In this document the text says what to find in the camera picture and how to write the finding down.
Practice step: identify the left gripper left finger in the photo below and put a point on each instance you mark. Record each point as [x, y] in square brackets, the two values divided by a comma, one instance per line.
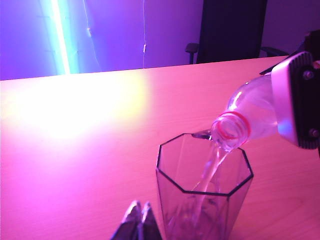
[130, 227]

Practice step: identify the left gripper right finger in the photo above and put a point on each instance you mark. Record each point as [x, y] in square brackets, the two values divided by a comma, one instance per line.
[150, 227]

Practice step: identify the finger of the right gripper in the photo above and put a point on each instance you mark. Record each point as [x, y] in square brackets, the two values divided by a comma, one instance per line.
[313, 42]
[305, 100]

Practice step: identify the clear water bottle red label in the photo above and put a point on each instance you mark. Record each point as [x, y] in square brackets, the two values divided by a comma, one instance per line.
[250, 107]

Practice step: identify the transparent faceted plastic mug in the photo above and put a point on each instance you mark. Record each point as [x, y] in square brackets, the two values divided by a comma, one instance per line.
[175, 200]

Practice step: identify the black office chair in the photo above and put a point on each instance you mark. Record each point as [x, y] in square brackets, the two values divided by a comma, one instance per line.
[230, 30]

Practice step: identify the vertical glowing light strip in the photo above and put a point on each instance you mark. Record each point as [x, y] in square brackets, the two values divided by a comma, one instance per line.
[61, 37]

